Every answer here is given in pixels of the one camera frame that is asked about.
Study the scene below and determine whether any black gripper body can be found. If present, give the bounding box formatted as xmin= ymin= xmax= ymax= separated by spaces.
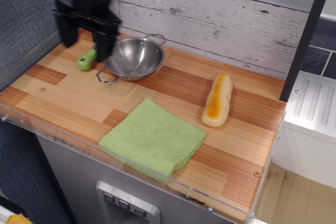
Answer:
xmin=52 ymin=0 xmax=123 ymax=36

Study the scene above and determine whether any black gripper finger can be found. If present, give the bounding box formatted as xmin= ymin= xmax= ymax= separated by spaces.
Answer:
xmin=56 ymin=15 xmax=78 ymax=48
xmin=94 ymin=30 xmax=119 ymax=62

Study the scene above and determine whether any green handled grey spatula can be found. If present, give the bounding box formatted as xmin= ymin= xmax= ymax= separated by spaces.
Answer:
xmin=76 ymin=45 xmax=97 ymax=71

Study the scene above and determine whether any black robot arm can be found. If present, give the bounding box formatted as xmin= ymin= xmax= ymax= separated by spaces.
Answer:
xmin=54 ymin=0 xmax=121 ymax=62

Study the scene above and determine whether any stainless steel pot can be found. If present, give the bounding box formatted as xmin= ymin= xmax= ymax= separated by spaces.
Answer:
xmin=97 ymin=34 xmax=166 ymax=84

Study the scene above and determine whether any green folded cloth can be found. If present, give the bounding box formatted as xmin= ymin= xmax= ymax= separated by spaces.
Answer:
xmin=99 ymin=99 xmax=206 ymax=184

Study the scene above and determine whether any toy bread loaf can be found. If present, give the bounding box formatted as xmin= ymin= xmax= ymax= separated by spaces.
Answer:
xmin=202 ymin=73 xmax=233 ymax=127

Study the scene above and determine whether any grey toy kitchen cabinet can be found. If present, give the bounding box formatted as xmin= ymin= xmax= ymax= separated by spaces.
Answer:
xmin=35 ymin=133 xmax=249 ymax=224

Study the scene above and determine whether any clear acrylic edge guard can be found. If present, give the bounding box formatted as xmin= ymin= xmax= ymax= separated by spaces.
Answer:
xmin=0 ymin=103 xmax=257 ymax=222

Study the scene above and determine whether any silver button panel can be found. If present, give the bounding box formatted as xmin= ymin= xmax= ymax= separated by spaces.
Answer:
xmin=96 ymin=180 xmax=161 ymax=223

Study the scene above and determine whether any yellow object in corner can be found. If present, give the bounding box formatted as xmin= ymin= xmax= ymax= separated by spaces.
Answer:
xmin=6 ymin=214 xmax=33 ymax=224

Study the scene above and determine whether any white toy sink unit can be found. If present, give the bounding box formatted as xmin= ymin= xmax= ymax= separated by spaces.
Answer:
xmin=271 ymin=71 xmax=335 ymax=188

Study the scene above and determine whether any dark left frame post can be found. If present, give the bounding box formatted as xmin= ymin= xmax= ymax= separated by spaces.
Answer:
xmin=90 ymin=0 xmax=121 ymax=45

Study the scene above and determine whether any dark frame post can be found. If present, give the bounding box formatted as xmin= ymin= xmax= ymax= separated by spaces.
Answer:
xmin=279 ymin=0 xmax=326 ymax=102
xmin=90 ymin=0 xmax=121 ymax=45

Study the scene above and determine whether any dark right frame post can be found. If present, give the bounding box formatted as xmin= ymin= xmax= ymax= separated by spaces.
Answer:
xmin=279 ymin=0 xmax=326 ymax=102

